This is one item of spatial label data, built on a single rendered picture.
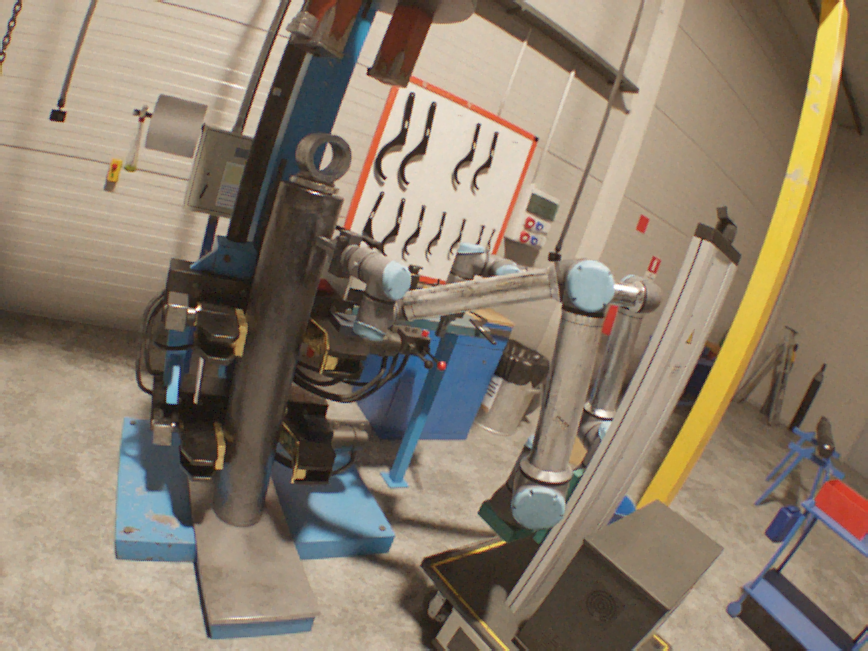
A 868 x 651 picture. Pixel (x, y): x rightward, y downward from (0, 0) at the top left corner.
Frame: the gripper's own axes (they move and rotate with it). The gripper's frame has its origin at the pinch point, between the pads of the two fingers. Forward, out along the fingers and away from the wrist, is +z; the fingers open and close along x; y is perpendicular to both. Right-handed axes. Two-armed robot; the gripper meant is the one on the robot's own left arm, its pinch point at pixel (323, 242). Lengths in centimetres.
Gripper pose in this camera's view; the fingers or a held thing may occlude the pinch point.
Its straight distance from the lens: 145.1
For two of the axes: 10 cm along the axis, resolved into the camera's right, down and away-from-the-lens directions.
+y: -5.9, 0.2, -8.1
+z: -7.4, -4.2, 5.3
